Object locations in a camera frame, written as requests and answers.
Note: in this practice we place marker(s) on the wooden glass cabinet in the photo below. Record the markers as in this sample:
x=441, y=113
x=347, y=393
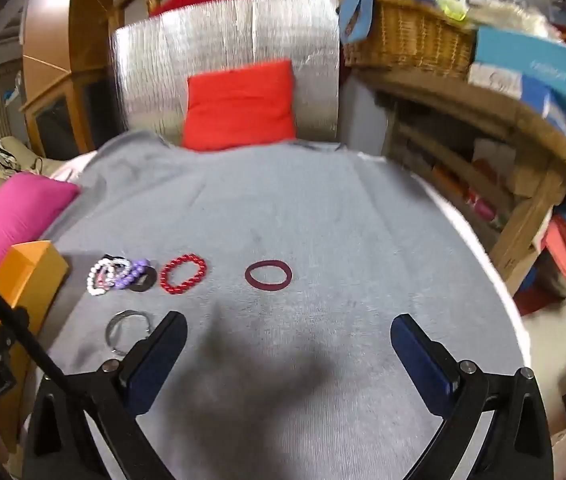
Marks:
x=48, y=35

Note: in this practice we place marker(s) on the white blue cardboard box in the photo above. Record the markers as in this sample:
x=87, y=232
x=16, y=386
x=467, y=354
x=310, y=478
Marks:
x=503, y=82

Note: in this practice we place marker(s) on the pink pillow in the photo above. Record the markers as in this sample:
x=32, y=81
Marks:
x=13, y=215

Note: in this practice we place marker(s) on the red pillow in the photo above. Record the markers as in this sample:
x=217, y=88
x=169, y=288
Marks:
x=238, y=105

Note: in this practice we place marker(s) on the metal bangle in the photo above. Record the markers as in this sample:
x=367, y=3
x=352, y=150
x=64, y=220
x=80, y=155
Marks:
x=109, y=332

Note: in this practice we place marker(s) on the orange cardboard box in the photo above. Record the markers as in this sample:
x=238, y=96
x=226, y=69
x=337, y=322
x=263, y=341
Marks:
x=30, y=267

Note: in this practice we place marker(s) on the dark red bangle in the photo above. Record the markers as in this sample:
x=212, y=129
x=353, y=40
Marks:
x=250, y=280

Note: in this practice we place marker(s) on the blue cloth on basket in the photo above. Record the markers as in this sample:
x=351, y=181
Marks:
x=355, y=5

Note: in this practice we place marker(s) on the wicker basket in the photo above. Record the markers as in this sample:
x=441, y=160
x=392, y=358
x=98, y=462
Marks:
x=408, y=35

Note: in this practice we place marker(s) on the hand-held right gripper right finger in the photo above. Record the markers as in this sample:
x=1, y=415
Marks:
x=420, y=365

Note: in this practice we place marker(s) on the silver foil mat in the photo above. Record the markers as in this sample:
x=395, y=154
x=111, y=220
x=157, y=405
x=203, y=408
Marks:
x=163, y=60

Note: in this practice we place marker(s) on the grey blanket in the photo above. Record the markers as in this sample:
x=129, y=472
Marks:
x=313, y=210

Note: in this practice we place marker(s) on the wooden shelf table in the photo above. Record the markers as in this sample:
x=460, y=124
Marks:
x=513, y=120

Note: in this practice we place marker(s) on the black white striped cloth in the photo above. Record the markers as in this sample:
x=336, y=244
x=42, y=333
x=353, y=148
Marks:
x=0, y=152

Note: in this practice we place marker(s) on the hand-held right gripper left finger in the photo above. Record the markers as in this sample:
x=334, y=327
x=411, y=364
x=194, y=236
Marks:
x=155, y=365

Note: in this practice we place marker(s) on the white bed sheet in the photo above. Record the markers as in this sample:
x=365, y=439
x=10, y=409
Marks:
x=488, y=270

